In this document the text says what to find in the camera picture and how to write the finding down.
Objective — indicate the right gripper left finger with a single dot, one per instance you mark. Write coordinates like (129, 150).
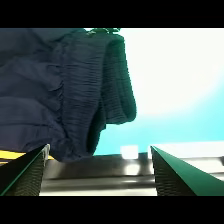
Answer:
(23, 176)

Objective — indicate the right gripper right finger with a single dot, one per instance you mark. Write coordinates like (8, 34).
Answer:
(176, 176)

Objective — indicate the navy striped track pants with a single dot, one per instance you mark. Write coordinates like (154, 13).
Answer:
(50, 86)

